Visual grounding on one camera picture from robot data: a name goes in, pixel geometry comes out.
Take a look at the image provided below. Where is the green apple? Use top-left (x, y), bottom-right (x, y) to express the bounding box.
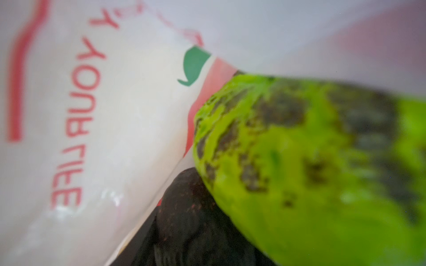
top-left (193, 74), bottom-right (426, 266)

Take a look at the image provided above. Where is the pink plastic bag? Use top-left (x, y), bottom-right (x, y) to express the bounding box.
top-left (1, 1), bottom-right (426, 266)

